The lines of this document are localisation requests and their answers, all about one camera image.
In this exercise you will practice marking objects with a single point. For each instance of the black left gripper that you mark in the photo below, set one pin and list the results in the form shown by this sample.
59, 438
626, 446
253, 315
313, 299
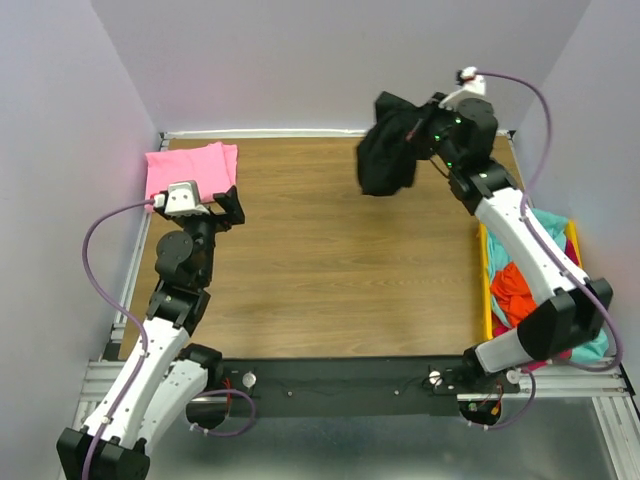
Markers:
230, 203

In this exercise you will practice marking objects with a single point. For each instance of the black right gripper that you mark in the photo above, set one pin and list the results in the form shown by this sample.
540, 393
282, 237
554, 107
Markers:
435, 112

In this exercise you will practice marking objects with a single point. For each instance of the black t-shirt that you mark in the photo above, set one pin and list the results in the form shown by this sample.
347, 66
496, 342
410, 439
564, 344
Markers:
386, 160

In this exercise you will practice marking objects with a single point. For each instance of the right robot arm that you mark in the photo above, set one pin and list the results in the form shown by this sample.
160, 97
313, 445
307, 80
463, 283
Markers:
570, 306

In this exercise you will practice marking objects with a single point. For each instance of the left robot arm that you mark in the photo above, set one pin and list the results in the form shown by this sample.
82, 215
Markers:
164, 371

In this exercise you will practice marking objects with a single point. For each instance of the folded pink t-shirt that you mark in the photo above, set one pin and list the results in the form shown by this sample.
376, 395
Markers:
213, 168

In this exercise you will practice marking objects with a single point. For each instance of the teal t-shirt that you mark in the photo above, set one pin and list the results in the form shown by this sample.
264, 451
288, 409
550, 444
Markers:
550, 222

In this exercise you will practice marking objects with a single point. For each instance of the yellow plastic bin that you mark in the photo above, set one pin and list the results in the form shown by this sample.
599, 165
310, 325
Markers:
485, 290

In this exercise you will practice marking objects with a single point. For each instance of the orange t-shirt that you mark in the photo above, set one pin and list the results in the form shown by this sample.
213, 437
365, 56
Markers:
512, 295

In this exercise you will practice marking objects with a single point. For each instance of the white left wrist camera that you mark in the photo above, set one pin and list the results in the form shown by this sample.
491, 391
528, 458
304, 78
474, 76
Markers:
179, 200

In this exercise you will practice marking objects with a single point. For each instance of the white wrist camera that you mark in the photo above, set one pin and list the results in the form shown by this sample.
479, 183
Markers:
470, 85
179, 200

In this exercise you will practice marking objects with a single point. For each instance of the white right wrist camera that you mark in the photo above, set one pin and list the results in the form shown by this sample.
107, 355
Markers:
470, 85

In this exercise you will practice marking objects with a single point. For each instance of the black mounting base plate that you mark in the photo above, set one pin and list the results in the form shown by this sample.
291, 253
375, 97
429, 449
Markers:
346, 387

